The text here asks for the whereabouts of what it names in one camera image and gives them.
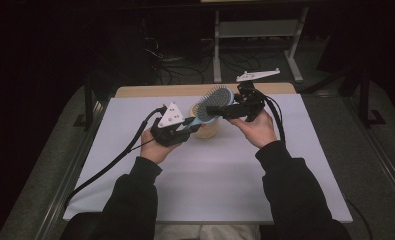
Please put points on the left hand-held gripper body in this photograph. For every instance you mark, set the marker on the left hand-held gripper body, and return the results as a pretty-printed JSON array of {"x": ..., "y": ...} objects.
[{"x": 166, "y": 131}]

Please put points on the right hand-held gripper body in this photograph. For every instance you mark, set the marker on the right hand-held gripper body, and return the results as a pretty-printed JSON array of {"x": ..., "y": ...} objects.
[{"x": 248, "y": 100}]

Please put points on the light blue hairbrush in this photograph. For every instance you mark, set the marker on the light blue hairbrush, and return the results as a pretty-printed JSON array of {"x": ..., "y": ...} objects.
[{"x": 215, "y": 101}]

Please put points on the beige ringed cup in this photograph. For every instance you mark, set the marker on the beige ringed cup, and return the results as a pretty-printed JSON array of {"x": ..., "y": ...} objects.
[{"x": 210, "y": 130}]

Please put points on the person's left hand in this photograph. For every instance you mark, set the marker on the person's left hand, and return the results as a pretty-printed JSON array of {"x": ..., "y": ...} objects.
[{"x": 156, "y": 150}]

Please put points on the person's right hand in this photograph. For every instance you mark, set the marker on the person's right hand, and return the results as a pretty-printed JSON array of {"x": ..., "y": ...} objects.
[{"x": 256, "y": 128}]

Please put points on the white metal stand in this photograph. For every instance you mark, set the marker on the white metal stand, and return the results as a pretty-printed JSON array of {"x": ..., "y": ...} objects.
[{"x": 255, "y": 29}]

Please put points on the black metal stand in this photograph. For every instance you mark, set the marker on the black metal stand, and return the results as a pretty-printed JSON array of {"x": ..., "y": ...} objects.
[
  {"x": 89, "y": 106},
  {"x": 363, "y": 100}
]

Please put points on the person's legs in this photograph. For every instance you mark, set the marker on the person's legs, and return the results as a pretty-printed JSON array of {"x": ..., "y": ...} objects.
[{"x": 206, "y": 232}]

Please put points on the metal floor rail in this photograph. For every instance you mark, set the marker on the metal floor rail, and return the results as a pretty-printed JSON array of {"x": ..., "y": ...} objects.
[{"x": 378, "y": 156}]

